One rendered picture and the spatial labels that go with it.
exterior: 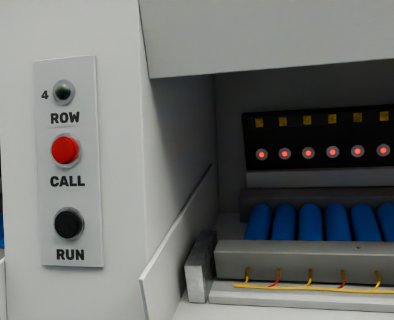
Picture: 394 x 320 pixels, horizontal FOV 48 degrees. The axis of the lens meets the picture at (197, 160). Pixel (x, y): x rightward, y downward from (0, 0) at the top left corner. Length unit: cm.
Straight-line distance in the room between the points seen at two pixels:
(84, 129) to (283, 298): 16
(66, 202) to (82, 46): 9
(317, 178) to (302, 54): 18
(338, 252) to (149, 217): 13
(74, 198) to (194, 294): 10
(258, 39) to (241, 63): 2
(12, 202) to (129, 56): 11
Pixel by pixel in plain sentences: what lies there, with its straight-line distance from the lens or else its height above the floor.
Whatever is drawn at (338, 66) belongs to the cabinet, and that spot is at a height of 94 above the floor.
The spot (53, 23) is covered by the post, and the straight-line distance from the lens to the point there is 29.
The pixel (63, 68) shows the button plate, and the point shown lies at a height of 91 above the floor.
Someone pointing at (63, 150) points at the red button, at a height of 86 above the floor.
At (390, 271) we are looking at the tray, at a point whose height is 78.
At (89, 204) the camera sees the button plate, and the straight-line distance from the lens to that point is 27.
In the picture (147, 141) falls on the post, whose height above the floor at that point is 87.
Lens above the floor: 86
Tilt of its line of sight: 1 degrees down
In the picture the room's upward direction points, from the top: 2 degrees counter-clockwise
